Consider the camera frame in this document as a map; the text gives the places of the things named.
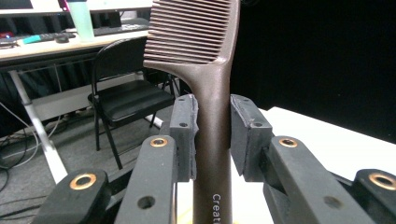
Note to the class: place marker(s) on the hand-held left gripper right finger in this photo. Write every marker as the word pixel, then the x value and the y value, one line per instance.
pixel 295 180

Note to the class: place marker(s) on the white desk with clutter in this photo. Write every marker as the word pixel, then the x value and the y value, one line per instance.
pixel 46 49

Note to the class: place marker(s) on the black computer mouse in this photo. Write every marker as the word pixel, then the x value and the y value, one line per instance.
pixel 62 39

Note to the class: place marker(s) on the black folding chair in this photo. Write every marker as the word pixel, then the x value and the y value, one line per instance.
pixel 134 99

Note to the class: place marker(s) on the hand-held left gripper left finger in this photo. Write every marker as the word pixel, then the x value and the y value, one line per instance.
pixel 155 174

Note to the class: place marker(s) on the teal pen-shaped item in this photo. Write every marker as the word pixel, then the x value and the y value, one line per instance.
pixel 31 39

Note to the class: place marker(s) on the black keyboard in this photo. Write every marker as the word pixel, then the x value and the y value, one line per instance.
pixel 118 29

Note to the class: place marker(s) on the pale green bottle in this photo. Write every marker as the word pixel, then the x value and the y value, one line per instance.
pixel 81 21

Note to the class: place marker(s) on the dark brown comb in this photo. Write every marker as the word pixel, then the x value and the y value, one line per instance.
pixel 211 109

